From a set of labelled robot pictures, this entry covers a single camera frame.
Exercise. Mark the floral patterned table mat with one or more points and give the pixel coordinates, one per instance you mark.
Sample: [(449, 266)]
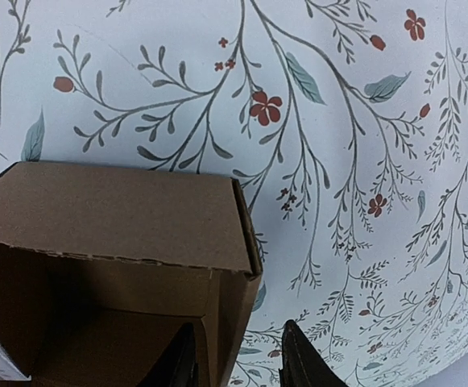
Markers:
[(346, 123)]

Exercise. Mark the brown cardboard box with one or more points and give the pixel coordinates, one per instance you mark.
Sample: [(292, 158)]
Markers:
[(100, 266)]

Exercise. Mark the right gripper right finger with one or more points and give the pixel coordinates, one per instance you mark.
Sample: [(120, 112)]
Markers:
[(302, 365)]

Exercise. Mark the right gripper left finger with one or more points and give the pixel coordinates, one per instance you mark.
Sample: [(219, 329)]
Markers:
[(177, 366)]

